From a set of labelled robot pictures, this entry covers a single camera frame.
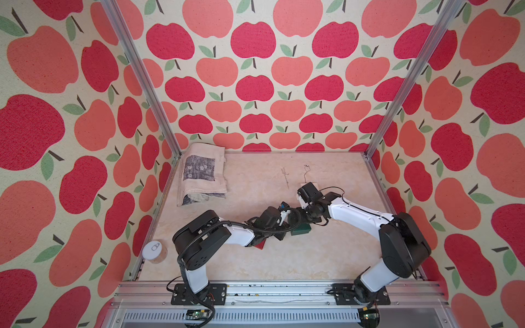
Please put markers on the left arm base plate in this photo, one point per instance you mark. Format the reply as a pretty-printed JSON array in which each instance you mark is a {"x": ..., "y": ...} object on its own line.
[{"x": 213, "y": 294}]

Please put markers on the right aluminium frame post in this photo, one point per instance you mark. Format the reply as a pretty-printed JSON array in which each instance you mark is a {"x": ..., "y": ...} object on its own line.
[{"x": 445, "y": 18}]

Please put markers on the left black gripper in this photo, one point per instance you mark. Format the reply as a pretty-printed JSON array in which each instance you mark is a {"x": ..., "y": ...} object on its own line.
[{"x": 284, "y": 230}]

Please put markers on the aluminium frame post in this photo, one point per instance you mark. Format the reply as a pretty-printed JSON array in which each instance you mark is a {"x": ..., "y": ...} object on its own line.
[
  {"x": 119, "y": 25},
  {"x": 445, "y": 18}
]

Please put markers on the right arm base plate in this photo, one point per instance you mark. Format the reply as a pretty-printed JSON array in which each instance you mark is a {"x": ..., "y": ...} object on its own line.
[{"x": 349, "y": 295}]

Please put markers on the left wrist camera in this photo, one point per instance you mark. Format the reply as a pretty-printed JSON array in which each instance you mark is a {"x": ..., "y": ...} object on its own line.
[{"x": 285, "y": 211}]

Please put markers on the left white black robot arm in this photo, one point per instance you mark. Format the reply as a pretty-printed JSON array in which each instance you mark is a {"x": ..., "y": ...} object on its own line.
[{"x": 202, "y": 238}]

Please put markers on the white round object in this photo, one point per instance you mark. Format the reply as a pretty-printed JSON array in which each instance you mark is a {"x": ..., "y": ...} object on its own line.
[{"x": 155, "y": 252}]

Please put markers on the red jewelry box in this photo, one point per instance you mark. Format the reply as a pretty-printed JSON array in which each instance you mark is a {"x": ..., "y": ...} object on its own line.
[{"x": 260, "y": 245}]

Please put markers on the left aluminium frame post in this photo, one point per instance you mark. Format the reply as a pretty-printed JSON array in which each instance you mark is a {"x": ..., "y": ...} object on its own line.
[{"x": 119, "y": 25}]

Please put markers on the green jewelry box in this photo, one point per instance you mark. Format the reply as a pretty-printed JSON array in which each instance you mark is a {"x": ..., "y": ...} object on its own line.
[{"x": 302, "y": 229}]

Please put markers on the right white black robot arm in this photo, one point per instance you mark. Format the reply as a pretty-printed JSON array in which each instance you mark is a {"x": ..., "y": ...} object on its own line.
[{"x": 403, "y": 246}]

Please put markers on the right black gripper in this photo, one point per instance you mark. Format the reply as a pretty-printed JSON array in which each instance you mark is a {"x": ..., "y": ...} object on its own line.
[{"x": 316, "y": 220}]

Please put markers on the folded beige patterned cloth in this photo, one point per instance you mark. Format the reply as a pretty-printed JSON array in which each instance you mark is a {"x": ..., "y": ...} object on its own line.
[{"x": 201, "y": 174}]

